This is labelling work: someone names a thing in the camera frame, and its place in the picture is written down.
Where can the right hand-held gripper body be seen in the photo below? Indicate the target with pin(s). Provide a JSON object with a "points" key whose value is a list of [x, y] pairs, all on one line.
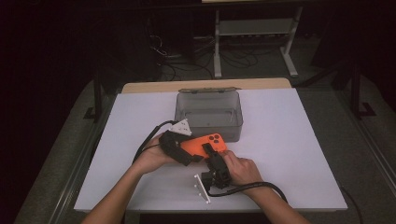
{"points": [[219, 171]]}

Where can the grey translucent storage box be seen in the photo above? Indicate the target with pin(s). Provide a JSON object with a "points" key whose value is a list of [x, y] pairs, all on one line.
{"points": [[211, 109]]}

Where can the wooden table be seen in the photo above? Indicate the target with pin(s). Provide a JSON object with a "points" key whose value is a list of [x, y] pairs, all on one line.
{"points": [[205, 84]]}

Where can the grey metal desk frame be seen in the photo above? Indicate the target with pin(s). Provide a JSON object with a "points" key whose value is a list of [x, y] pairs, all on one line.
{"points": [[255, 27]]}

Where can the person's right hand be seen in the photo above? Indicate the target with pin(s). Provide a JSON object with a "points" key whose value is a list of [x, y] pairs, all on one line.
{"points": [[244, 172]]}

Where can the orange phone case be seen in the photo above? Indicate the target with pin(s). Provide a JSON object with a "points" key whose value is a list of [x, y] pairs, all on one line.
{"points": [[194, 146]]}

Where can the person's left hand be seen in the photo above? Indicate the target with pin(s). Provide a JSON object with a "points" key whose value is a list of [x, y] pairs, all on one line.
{"points": [[151, 158]]}

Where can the aluminium floor rail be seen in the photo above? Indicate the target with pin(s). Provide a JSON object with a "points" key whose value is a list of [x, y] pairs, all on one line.
{"points": [[77, 174], [373, 149]]}

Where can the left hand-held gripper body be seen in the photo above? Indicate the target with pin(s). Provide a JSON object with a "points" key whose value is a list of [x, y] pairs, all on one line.
{"points": [[172, 146]]}

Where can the black metal stand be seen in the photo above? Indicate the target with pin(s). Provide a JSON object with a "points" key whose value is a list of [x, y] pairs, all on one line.
{"points": [[356, 93], [97, 93]]}

